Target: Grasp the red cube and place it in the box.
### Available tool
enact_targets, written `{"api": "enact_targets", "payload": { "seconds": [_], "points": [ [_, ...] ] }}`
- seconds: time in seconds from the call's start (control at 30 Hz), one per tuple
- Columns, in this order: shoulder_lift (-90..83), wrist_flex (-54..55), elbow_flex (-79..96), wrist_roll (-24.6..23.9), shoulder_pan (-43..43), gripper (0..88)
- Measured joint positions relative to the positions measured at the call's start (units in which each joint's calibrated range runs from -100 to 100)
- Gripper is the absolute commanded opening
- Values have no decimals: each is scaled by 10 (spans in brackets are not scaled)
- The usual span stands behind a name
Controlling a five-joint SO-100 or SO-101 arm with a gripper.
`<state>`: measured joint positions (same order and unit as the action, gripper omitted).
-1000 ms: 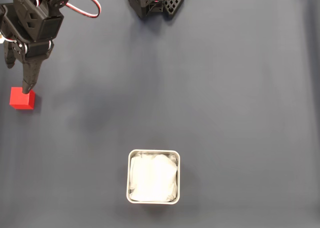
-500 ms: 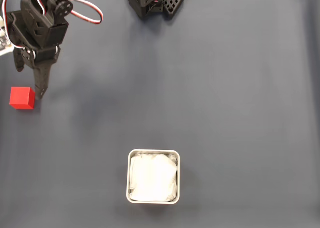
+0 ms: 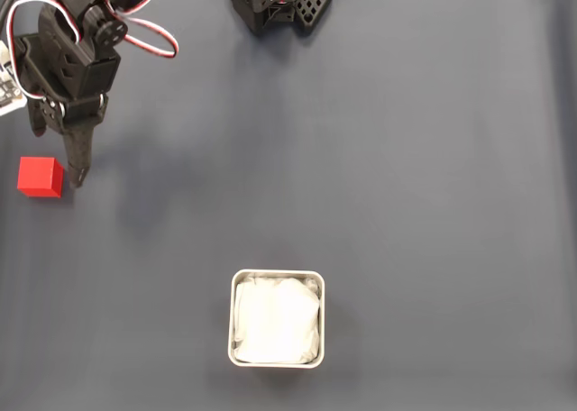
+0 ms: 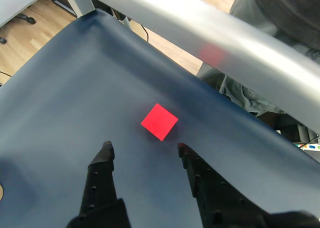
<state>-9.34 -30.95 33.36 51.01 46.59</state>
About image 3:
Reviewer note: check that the grey table mat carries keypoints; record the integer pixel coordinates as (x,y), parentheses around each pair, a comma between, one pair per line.
(360,181)

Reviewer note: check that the white-mounted camera circuit board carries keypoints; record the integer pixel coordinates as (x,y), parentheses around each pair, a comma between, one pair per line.
(6,91)

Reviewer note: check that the square metal box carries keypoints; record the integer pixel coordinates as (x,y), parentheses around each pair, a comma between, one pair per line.
(275,365)

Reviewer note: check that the white crumpled cloth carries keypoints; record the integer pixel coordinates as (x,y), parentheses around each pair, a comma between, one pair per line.
(279,321)

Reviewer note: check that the red cube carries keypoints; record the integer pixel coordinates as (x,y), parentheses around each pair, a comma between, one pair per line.
(40,176)

